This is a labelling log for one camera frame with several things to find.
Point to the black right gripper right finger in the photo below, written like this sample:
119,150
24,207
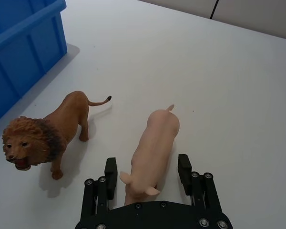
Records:
200,188

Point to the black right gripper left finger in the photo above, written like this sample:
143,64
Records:
110,177

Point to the pink toy pig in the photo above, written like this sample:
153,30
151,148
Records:
152,152

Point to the brown toy lion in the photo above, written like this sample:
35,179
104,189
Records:
41,140

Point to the blue plastic bin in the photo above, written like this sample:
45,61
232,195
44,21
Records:
19,57

